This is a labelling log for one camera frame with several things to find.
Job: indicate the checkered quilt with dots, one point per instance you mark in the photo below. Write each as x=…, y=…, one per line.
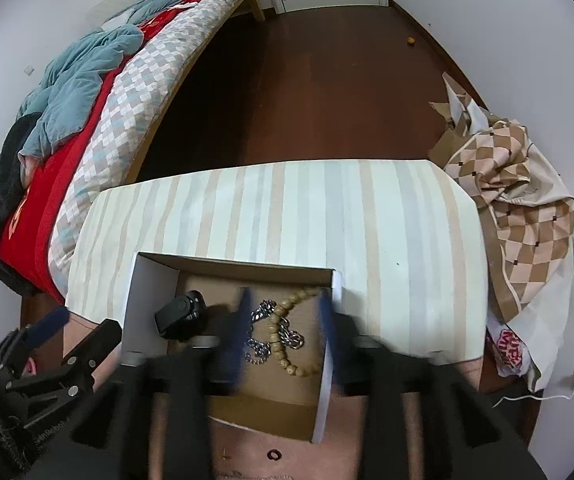
x=137, y=100

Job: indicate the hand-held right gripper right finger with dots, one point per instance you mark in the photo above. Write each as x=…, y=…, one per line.
x=328, y=332

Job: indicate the brown checkered cloth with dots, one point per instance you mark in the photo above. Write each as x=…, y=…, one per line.
x=522, y=210

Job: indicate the white cardboard box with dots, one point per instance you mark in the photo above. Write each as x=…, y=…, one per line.
x=267, y=390

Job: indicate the torn cardboard piece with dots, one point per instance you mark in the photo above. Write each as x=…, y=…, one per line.
x=447, y=145

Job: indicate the black smartwatch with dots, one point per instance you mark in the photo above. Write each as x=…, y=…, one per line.
x=179, y=315

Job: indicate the white plastic bag red print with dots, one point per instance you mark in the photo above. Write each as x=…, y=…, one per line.
x=509, y=352

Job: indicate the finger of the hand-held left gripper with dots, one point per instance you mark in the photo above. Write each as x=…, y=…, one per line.
x=84, y=357
x=49, y=323

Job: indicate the wooden bed frame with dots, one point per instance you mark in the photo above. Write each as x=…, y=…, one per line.
x=187, y=80

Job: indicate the striped table cloth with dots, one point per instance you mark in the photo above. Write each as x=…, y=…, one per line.
x=292, y=210

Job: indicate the bed with checkered quilt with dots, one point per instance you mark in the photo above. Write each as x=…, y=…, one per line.
x=47, y=185

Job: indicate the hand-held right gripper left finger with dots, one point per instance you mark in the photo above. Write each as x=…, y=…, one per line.
x=236, y=332

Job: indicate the dark grey garment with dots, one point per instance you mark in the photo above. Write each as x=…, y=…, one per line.
x=2, y=185

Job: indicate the teal blanket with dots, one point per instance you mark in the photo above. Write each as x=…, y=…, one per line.
x=74, y=90

